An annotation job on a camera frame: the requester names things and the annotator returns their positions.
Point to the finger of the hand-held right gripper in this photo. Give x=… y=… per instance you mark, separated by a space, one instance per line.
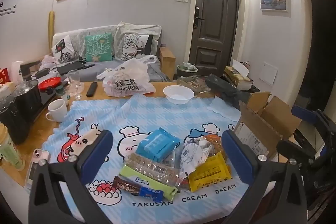
x=302 y=113
x=294 y=149

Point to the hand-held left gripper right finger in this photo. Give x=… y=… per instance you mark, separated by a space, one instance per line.
x=236 y=153

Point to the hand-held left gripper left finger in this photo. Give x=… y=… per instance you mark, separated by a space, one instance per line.
x=97 y=152

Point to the orange snack packet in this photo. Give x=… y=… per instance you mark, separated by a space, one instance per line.
x=214 y=144

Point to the brown cardboard box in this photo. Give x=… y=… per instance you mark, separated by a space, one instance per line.
x=262 y=132

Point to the yellow snack packet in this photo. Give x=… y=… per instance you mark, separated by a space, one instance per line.
x=207 y=174

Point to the light green snack packet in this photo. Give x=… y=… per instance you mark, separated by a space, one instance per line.
x=131 y=174

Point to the clear seaweed packet red label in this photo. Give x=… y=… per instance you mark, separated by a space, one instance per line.
x=194 y=158

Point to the brown chocolate bar wrapper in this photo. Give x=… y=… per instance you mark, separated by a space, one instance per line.
x=126 y=184

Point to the clear packet of brown bars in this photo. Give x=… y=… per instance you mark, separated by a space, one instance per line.
x=149 y=166

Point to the blue snack packet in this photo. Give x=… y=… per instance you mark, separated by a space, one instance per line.
x=157 y=144

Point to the small blue cookie packet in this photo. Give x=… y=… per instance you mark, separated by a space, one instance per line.
x=151 y=192

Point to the blue checked cartoon tablecloth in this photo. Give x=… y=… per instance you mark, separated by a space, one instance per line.
x=99 y=119

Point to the white mug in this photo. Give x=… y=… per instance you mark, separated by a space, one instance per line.
x=57 y=111

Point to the smartphone in pink case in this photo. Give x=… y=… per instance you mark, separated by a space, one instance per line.
x=39 y=161

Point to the black remote control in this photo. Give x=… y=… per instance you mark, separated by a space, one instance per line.
x=92 y=88

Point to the black plastic bag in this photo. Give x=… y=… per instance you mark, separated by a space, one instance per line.
x=225 y=88

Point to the green bottle with dark cap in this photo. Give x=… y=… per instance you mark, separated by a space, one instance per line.
x=62 y=94

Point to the black tea tray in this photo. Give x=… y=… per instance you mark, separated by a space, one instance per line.
x=47 y=100

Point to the yellow tissue box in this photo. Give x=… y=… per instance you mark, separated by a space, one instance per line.
x=237 y=77

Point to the clear wine glass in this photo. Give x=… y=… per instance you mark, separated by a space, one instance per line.
x=74 y=79

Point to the white printed plastic bag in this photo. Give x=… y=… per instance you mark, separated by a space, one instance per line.
x=126 y=79

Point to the clear bag of nuts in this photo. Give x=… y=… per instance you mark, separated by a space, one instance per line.
x=193 y=83

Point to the white bowl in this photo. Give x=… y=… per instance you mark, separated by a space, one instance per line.
x=178 y=94

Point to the green drink cup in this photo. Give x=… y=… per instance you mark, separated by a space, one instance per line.
x=10 y=153

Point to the black kettle with glass lid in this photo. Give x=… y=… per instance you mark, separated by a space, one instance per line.
x=27 y=98
x=11 y=121

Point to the black laptop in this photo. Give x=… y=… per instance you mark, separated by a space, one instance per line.
x=71 y=67

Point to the green trash bin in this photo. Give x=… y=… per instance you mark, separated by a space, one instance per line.
x=186 y=72

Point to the grey sofa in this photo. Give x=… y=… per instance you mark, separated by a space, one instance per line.
x=162 y=74

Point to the pink plastic bag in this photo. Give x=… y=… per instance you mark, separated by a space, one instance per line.
x=47 y=61

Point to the teal tree print cushion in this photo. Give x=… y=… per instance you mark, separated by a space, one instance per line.
x=99 y=47

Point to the white cushion with red print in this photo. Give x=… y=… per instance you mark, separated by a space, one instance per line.
x=63 y=49

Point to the white cushion with black tree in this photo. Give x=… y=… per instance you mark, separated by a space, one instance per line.
x=132 y=45

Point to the red paper bag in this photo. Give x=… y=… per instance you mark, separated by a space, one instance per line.
x=3 y=76

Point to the dark brown door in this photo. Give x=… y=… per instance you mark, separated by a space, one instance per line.
x=212 y=24

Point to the yellow wooden pole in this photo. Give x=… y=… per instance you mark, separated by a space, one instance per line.
x=51 y=29

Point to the white wall panel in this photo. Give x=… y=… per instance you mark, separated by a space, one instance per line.
x=268 y=73

